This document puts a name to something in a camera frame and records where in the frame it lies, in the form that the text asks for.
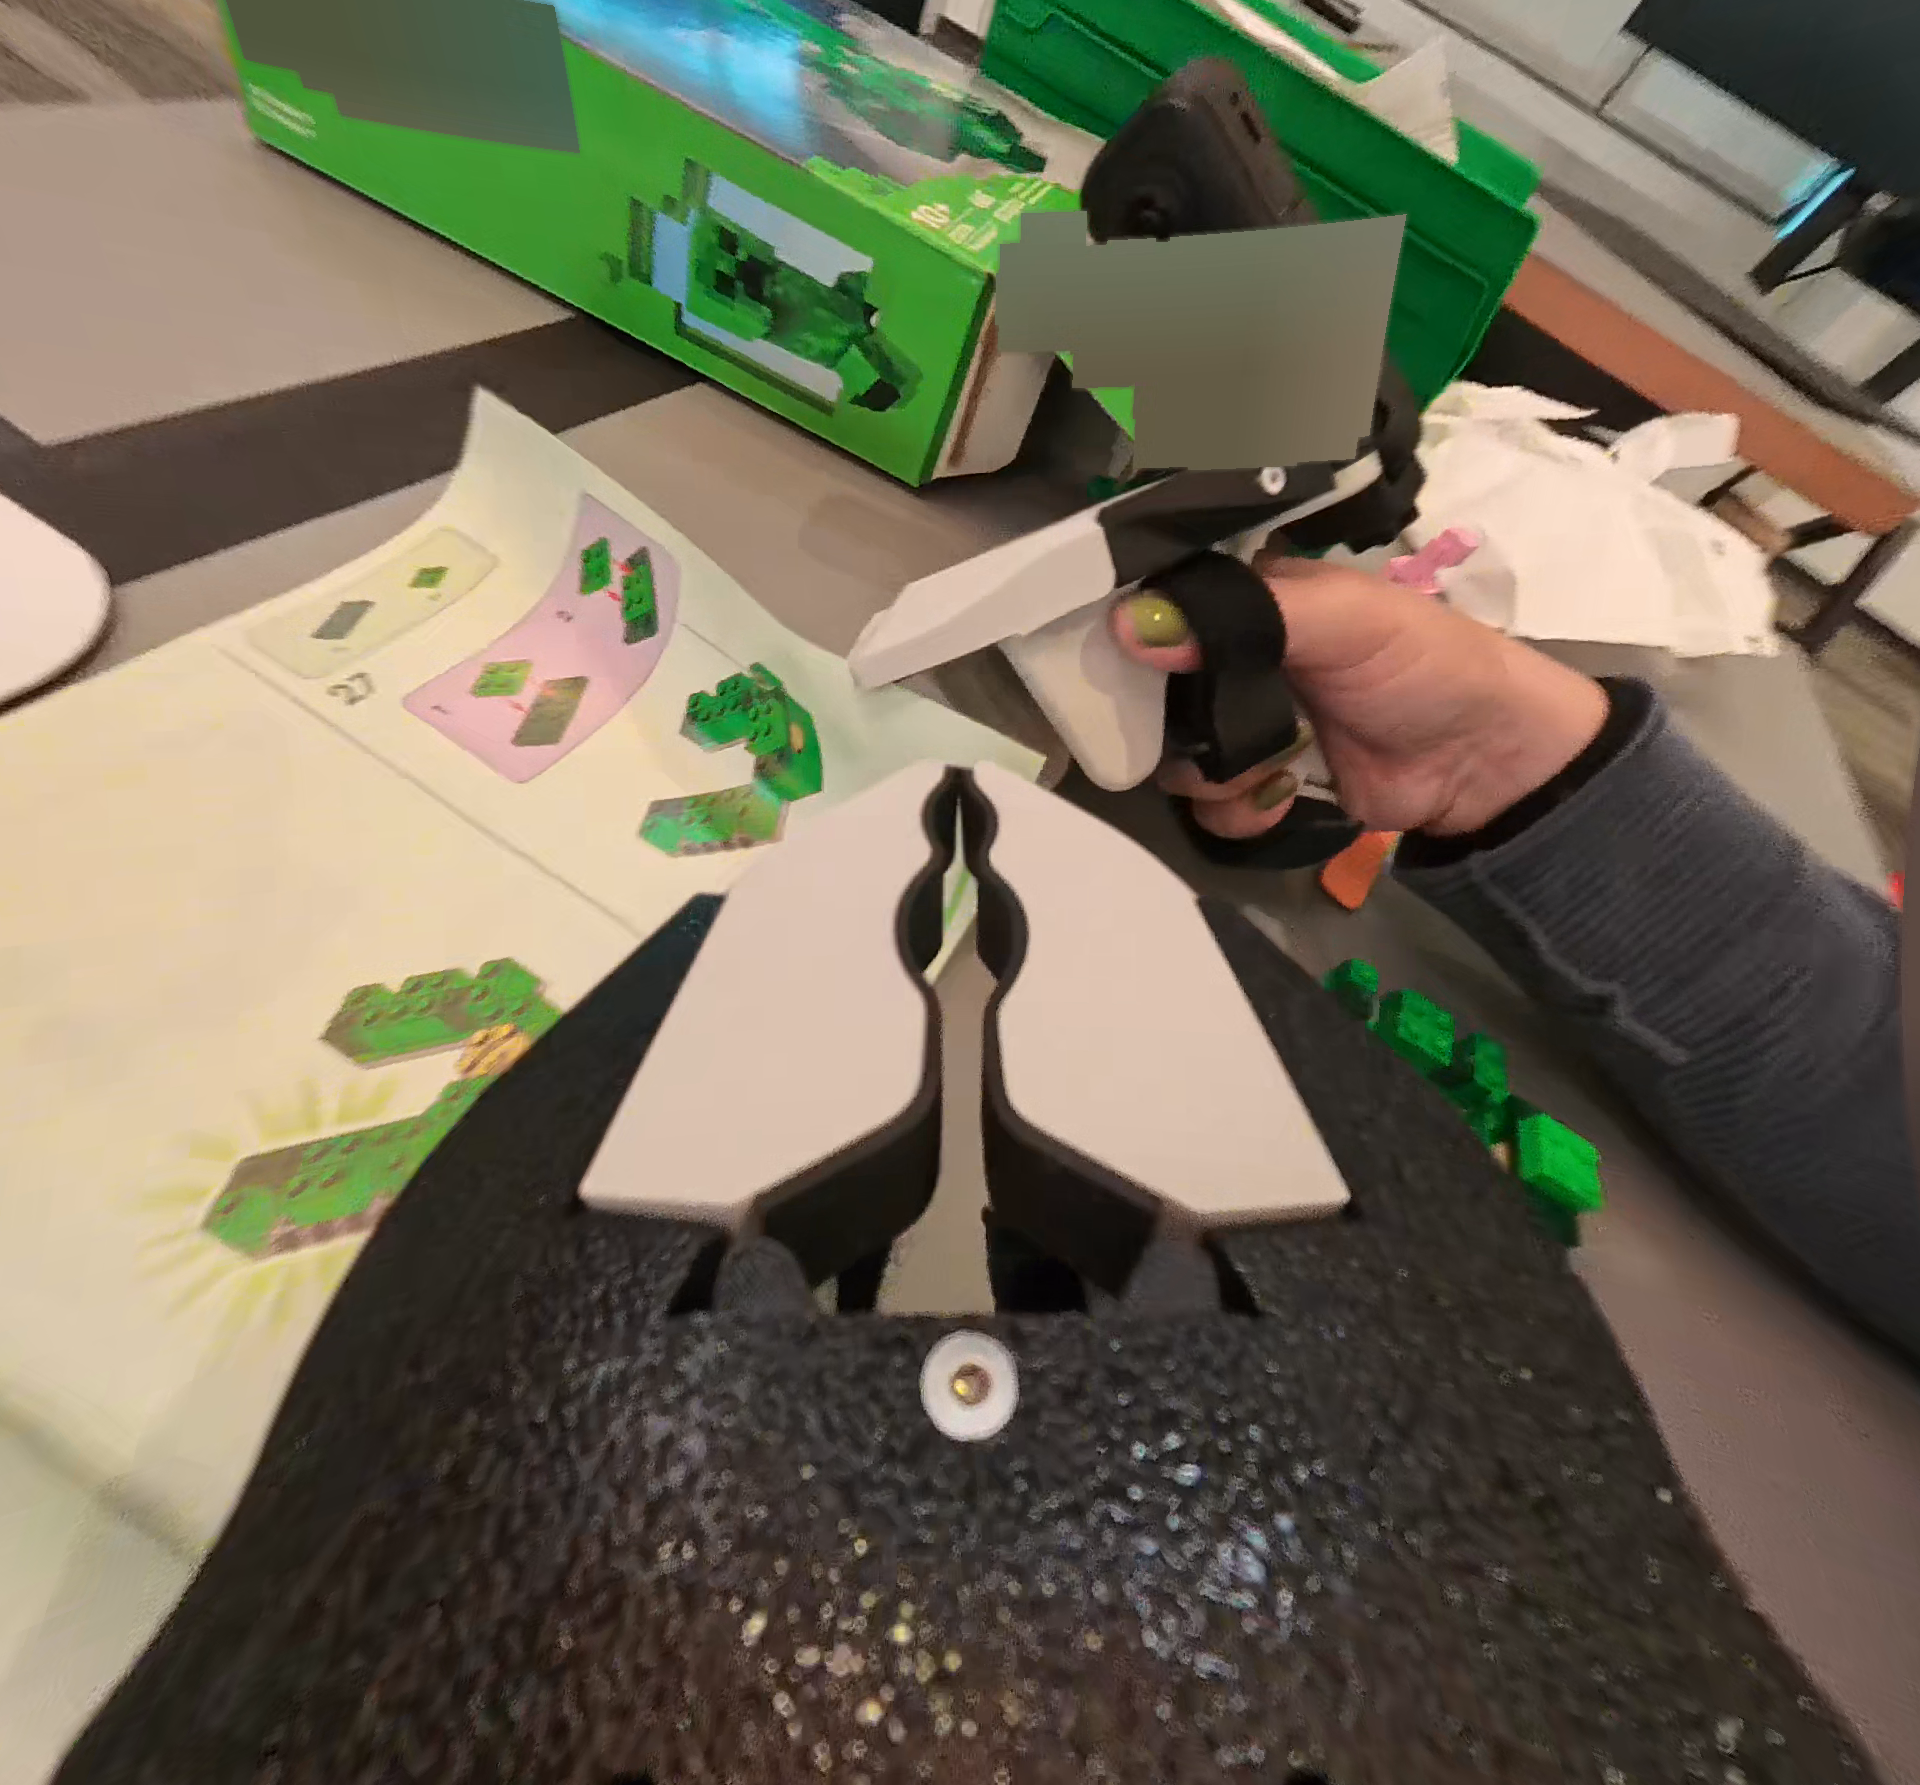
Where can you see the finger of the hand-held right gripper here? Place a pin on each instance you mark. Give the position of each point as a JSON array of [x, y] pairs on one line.
[[975, 601]]

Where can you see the orange brick piece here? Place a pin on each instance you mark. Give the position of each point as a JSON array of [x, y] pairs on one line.
[[1358, 870]]

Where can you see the crumpled white paper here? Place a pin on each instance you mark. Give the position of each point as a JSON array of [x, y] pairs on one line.
[[1411, 90]]

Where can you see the green toy brick box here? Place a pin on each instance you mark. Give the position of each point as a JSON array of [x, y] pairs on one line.
[[450, 211]]

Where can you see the pink brick piece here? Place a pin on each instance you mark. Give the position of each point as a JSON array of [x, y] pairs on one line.
[[1434, 567]]

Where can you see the person's right hand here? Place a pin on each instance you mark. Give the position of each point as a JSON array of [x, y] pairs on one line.
[[1426, 706]]

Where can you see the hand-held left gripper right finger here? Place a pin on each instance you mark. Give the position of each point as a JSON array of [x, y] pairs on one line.
[[1170, 1050]]

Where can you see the torn white paper bag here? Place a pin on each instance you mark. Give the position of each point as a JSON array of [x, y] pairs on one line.
[[1589, 540]]

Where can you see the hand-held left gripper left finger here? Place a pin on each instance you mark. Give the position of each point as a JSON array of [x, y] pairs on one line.
[[766, 1050]]

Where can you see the person's right forearm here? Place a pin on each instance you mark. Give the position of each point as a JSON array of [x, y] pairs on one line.
[[1725, 989]]

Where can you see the green brick assembly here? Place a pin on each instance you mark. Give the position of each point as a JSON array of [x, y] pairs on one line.
[[1552, 1171]]

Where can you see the brown wooden bench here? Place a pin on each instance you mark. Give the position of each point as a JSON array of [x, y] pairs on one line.
[[1725, 388]]

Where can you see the green plastic crate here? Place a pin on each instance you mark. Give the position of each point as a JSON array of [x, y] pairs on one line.
[[1439, 285]]

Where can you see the brick instruction booklet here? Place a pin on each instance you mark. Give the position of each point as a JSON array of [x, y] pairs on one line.
[[224, 839]]

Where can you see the grey desk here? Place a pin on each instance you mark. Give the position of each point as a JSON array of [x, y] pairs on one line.
[[224, 255]]

